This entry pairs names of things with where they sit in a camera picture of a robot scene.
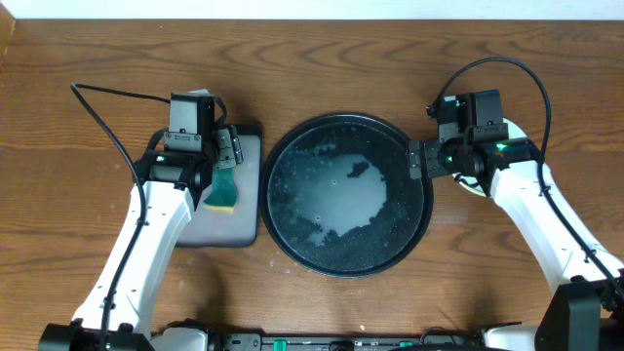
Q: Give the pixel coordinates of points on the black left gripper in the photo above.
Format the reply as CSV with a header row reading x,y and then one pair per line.
x,y
230,143

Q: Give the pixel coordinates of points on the mint green plate front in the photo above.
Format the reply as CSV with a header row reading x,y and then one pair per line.
x,y
473,183

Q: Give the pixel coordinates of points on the green sponge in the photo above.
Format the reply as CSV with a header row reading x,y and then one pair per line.
x,y
224,194

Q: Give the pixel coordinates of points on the round black tray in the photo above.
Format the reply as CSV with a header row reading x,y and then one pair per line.
x,y
336,195

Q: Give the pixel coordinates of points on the black rail with green clips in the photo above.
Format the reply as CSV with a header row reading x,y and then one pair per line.
x,y
317,343

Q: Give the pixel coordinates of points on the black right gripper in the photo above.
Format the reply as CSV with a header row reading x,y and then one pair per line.
x,y
430,149

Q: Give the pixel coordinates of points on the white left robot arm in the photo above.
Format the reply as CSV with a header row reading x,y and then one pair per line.
x,y
183,201

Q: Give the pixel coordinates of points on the grey rectangular tray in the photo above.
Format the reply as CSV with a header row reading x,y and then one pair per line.
x,y
236,229

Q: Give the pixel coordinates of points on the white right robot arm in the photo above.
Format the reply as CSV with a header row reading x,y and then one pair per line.
x,y
585,279

